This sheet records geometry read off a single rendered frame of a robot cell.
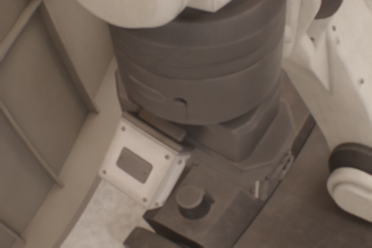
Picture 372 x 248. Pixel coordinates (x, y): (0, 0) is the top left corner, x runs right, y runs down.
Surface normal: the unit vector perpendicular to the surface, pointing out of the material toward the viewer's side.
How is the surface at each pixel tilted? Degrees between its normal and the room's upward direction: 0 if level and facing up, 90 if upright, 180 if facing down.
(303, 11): 90
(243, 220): 45
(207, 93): 97
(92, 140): 0
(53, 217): 0
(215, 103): 98
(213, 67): 98
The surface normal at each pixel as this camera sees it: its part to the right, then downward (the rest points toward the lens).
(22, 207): 0.78, 0.40
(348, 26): 0.59, 0.05
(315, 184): -0.20, -0.55
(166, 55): -0.26, 0.86
